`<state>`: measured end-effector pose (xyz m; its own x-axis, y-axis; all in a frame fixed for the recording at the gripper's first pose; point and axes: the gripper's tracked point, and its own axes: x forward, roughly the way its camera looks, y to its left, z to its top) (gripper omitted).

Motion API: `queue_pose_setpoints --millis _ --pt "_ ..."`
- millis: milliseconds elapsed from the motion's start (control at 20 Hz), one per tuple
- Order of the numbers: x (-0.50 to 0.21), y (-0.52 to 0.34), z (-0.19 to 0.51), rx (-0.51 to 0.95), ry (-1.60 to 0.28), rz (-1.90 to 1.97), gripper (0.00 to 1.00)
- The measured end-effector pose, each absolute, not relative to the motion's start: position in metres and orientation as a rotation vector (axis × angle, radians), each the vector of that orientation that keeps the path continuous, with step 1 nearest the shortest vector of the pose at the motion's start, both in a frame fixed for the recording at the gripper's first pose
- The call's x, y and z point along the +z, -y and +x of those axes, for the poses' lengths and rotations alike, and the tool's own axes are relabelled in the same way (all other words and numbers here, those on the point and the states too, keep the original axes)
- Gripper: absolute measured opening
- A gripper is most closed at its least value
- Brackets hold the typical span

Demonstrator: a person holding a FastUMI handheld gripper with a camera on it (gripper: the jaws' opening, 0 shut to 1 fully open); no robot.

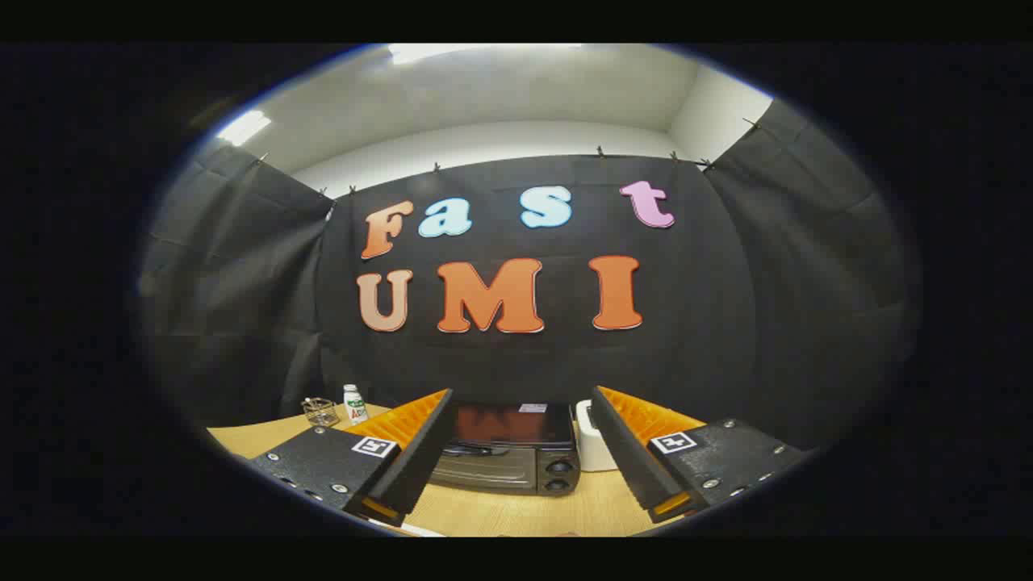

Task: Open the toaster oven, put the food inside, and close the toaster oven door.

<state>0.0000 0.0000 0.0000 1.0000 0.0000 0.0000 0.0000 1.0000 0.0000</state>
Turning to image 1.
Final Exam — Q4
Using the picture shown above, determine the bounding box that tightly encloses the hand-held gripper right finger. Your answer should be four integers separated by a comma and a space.
591, 386, 812, 524

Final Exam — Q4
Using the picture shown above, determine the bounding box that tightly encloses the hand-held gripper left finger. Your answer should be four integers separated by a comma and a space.
246, 389, 454, 528

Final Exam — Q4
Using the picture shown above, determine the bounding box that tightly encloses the black toaster oven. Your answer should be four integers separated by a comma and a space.
428, 401, 582, 496

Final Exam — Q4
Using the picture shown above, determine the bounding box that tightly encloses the white bread toaster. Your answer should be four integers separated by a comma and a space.
575, 399, 619, 473

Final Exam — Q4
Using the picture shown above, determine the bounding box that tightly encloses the white plate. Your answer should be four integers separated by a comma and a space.
367, 518, 446, 538

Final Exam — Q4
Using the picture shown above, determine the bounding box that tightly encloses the black backdrop cloth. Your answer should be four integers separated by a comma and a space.
137, 97, 925, 453

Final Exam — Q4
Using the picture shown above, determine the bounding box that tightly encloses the ceiling light panel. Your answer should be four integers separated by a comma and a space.
215, 110, 273, 147
387, 44, 583, 65

